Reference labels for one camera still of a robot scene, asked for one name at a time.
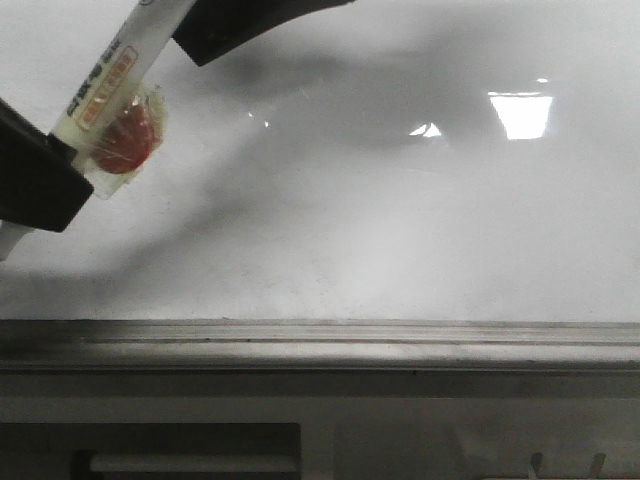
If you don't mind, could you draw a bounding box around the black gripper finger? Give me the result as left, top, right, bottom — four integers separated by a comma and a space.
172, 0, 349, 66
1, 102, 94, 232

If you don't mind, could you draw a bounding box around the red round magnet with tape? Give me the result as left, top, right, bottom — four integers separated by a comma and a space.
90, 85, 167, 199

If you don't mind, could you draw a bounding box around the black and white whiteboard marker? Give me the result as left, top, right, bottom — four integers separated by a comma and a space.
1, 1, 194, 258

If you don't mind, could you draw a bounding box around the grey aluminium whiteboard tray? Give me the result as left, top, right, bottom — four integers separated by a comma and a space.
1, 319, 639, 371

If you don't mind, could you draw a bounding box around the white whiteboard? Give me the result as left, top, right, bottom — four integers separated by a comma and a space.
1, 1, 639, 322

